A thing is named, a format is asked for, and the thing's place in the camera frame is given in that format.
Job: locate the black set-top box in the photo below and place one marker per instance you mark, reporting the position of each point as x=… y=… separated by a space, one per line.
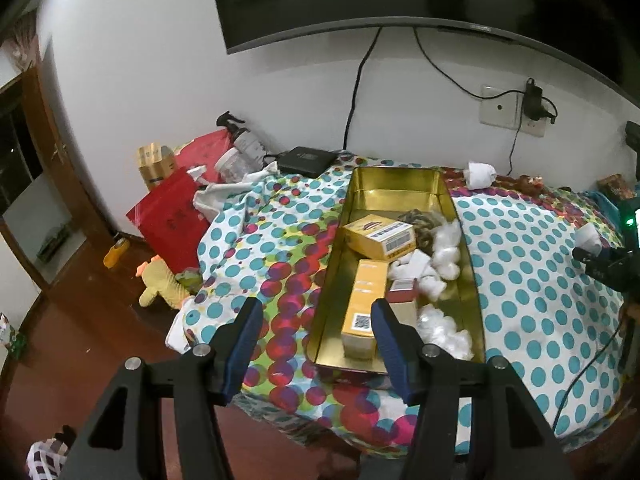
x=308 y=162

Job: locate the teal blue cloth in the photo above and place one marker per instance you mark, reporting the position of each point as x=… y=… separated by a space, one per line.
x=606 y=207

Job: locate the brown snack bag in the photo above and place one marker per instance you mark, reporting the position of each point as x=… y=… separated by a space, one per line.
x=615 y=188

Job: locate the clear plastic bag bundle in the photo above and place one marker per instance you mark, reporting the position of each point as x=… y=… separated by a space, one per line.
x=434 y=326

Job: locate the red paper bag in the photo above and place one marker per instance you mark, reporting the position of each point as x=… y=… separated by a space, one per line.
x=165 y=216

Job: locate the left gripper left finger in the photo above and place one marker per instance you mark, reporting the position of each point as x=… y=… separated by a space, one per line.
x=233 y=346

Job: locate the orange box in tray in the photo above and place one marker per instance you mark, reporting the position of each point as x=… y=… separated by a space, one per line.
x=369 y=285

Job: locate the black power adapter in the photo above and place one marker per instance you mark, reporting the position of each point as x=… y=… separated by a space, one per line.
x=532 y=106

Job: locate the brown monkey figurine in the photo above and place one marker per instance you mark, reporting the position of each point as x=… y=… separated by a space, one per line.
x=524 y=184

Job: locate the yellow plush duck toy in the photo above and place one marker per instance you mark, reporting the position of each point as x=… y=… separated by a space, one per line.
x=159 y=281

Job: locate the red beige small box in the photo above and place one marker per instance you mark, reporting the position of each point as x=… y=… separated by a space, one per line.
x=403 y=299

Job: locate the yellow floor object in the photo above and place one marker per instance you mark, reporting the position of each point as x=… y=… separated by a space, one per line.
x=115 y=253

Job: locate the white sock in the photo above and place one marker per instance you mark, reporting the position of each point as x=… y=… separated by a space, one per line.
x=409 y=267
x=588 y=238
x=478 y=175

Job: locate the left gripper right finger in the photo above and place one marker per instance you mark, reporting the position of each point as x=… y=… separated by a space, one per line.
x=399 y=346

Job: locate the yellow grey knitted ball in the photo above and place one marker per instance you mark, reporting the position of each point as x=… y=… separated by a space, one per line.
x=424 y=224

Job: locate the black spray bottle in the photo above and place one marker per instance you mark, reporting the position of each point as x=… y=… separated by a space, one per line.
x=246 y=142

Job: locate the white wall socket plate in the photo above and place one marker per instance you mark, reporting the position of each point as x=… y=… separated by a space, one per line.
x=505 y=112

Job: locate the cardboard box brown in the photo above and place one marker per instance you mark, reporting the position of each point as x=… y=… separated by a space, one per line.
x=156 y=162

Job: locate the gold rectangular tin tray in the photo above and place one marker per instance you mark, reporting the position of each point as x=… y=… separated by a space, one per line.
x=388 y=192

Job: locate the white sock in tray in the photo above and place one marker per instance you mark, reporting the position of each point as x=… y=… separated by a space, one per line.
x=409 y=267

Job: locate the polka dot bed cover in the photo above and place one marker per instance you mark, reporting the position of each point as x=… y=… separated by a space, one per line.
x=480 y=273

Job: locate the clear plastic jar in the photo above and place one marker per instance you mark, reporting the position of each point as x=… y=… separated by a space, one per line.
x=233 y=166

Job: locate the checkered slipper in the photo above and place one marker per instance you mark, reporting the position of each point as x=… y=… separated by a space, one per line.
x=46 y=459

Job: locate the wooden door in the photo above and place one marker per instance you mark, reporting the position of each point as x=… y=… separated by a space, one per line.
x=54 y=217

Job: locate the yellow medicine box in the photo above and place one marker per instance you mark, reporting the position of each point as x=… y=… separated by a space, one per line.
x=380 y=238

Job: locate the black clamp mount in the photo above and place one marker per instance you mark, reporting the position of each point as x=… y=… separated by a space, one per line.
x=632 y=139

